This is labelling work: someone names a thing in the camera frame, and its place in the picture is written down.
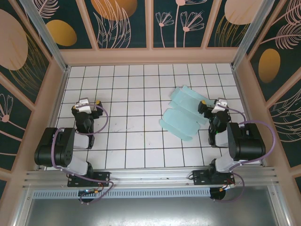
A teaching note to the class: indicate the light blue cloth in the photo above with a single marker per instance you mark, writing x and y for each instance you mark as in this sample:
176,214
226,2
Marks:
181,117

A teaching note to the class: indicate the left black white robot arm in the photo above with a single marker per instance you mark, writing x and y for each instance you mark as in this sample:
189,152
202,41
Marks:
54,146

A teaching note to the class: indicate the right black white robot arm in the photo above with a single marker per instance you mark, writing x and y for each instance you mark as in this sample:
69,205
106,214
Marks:
247,141

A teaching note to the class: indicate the small green-lit circuit board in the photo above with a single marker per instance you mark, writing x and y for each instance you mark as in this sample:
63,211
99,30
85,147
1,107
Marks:
88,191

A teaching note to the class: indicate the grey metal sheet shelf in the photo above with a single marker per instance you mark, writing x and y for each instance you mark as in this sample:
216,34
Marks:
150,212

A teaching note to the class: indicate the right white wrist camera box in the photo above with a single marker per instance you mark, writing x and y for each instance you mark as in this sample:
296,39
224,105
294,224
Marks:
219,104

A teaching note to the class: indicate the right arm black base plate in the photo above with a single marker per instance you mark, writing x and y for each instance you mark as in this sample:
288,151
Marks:
200,176

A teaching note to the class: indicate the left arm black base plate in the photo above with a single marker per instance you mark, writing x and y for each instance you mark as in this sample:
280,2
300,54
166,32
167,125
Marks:
101,177

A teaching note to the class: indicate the aluminium corner post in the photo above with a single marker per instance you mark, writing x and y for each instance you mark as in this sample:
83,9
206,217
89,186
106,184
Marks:
247,37
47,35

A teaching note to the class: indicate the long aluminium frame rail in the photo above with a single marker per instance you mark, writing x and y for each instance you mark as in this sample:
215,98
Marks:
150,175

